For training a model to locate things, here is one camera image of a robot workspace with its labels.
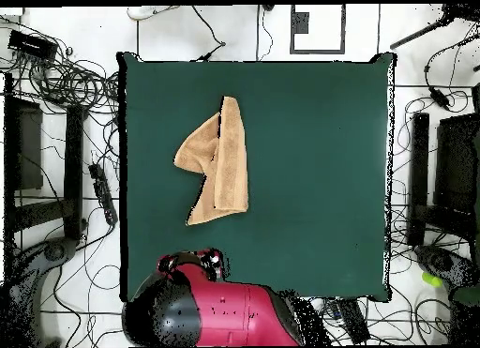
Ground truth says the grey framed square board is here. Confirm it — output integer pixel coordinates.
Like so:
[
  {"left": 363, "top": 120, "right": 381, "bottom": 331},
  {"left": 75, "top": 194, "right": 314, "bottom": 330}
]
[{"left": 289, "top": 4, "right": 347, "bottom": 55}]

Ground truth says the dark green table cloth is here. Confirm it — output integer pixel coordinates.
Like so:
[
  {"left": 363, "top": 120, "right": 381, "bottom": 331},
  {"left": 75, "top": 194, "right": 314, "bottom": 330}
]
[{"left": 116, "top": 51, "right": 398, "bottom": 303}]

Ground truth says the black cable with plug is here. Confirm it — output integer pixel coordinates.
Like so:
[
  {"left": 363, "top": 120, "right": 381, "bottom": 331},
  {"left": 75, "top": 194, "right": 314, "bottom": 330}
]
[{"left": 190, "top": 4, "right": 227, "bottom": 63}]

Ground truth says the grey stand base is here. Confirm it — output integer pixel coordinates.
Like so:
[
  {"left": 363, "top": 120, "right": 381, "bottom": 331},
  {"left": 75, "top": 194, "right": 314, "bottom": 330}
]
[
  {"left": 413, "top": 244, "right": 477, "bottom": 289},
  {"left": 0, "top": 236, "right": 80, "bottom": 347}
]

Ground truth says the black power adapter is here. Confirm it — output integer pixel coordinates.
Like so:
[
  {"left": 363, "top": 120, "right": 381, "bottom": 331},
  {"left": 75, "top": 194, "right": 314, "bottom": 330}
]
[{"left": 428, "top": 85, "right": 451, "bottom": 111}]

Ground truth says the black network switch box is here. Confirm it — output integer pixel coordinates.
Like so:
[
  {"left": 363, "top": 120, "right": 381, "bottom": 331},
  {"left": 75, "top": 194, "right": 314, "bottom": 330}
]
[{"left": 7, "top": 28, "right": 59, "bottom": 62}]

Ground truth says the black metal frame stand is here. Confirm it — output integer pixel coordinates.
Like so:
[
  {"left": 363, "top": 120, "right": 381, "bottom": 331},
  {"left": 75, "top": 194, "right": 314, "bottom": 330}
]
[
  {"left": 2, "top": 72, "right": 89, "bottom": 251},
  {"left": 406, "top": 111, "right": 480, "bottom": 248}
]

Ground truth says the black power strip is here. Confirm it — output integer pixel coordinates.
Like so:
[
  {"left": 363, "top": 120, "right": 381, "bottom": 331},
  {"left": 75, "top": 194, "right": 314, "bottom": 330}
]
[
  {"left": 335, "top": 297, "right": 372, "bottom": 345},
  {"left": 88, "top": 162, "right": 119, "bottom": 227}
]

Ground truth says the black tripod rod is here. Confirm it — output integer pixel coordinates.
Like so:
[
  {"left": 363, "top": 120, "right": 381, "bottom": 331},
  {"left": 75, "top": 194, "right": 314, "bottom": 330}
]
[{"left": 388, "top": 4, "right": 480, "bottom": 52}]

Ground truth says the orange terry towel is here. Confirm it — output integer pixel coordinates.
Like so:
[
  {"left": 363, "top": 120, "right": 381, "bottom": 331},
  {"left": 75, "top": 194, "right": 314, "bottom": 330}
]
[{"left": 172, "top": 95, "right": 249, "bottom": 227}]

